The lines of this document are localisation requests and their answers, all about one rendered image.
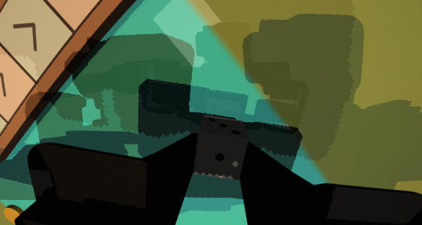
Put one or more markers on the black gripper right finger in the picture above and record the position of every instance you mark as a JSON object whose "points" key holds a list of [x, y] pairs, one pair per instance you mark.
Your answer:
{"points": [[274, 195]]}

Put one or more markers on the brown wooden board border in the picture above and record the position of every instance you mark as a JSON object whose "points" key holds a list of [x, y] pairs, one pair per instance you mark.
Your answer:
{"points": [[96, 26]]}

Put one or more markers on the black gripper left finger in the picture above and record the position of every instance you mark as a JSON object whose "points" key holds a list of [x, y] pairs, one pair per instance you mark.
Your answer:
{"points": [[150, 189]]}

